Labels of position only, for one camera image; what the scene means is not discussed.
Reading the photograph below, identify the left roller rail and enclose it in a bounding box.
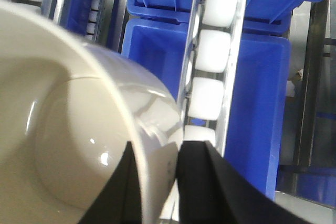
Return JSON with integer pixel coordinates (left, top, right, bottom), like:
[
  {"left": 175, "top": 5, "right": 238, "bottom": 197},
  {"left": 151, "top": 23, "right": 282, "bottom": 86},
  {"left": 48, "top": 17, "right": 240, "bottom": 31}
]
[{"left": 10, "top": 0, "right": 119, "bottom": 42}]

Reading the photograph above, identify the blue bin under rail right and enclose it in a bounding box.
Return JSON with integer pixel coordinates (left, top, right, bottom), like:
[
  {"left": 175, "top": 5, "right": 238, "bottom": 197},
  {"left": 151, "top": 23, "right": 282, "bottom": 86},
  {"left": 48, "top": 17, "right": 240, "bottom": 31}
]
[{"left": 224, "top": 34, "right": 291, "bottom": 199}]

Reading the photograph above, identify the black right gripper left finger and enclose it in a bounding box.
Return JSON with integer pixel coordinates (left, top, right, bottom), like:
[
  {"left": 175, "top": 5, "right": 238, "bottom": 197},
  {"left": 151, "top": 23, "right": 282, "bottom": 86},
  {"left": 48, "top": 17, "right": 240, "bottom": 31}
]
[{"left": 79, "top": 142, "right": 142, "bottom": 223}]

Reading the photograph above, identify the blue bin under rail left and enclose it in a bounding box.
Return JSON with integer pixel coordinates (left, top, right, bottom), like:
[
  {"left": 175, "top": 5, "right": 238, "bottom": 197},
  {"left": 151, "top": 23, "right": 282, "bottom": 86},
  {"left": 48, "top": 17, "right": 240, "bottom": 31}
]
[{"left": 122, "top": 18, "right": 188, "bottom": 99}]

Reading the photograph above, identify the stainless steel shelf frame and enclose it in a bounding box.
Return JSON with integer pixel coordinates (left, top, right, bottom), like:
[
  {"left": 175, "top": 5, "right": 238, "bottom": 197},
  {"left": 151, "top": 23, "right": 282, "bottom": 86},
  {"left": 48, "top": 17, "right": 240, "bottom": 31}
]
[{"left": 276, "top": 0, "right": 335, "bottom": 207}]

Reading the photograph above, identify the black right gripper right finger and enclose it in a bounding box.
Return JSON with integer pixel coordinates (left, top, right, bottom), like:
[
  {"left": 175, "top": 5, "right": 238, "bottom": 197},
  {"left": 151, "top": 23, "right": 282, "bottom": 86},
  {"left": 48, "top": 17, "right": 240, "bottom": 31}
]
[{"left": 176, "top": 141, "right": 307, "bottom": 223}]

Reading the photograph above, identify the blue bin under rail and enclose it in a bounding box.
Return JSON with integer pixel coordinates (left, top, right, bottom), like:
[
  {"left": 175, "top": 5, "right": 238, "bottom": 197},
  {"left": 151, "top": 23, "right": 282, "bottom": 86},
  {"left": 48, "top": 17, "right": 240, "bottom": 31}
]
[
  {"left": 122, "top": 18, "right": 188, "bottom": 99},
  {"left": 224, "top": 34, "right": 291, "bottom": 199}
]

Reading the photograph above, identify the white roller conveyor rail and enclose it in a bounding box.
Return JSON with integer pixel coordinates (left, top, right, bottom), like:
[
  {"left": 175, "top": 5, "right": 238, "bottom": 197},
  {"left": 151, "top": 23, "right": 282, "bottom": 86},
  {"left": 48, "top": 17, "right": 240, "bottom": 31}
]
[{"left": 157, "top": 0, "right": 251, "bottom": 224}]

